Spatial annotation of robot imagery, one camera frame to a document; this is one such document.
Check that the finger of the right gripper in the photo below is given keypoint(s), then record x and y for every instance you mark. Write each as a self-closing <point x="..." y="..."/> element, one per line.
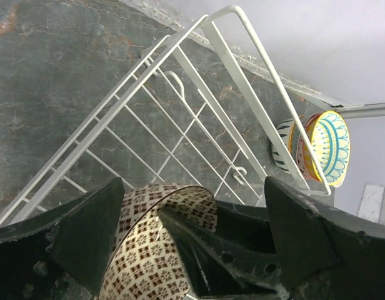
<point x="216" y="266"/>
<point x="247" y="226"/>

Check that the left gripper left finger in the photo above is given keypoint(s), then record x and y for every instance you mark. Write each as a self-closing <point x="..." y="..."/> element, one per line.
<point x="62" y="253"/>

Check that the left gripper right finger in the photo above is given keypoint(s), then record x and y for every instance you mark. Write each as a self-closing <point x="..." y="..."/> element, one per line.
<point x="324" y="252"/>

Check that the maroon tile pattern bowl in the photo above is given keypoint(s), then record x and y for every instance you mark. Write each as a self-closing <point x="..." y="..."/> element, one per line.
<point x="145" y="263"/>

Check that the white wire dish rack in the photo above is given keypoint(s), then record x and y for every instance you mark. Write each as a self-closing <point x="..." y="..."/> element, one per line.
<point x="84" y="98"/>

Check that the yellow sun pattern bowl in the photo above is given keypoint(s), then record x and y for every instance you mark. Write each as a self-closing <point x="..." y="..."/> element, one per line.
<point x="329" y="137"/>

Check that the white bowl dark diamond pattern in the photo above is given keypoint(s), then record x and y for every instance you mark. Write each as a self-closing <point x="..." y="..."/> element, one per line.
<point x="303" y="157"/>

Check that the grey dotted bowl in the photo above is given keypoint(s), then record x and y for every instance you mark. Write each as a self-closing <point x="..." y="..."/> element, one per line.
<point x="293" y="140"/>

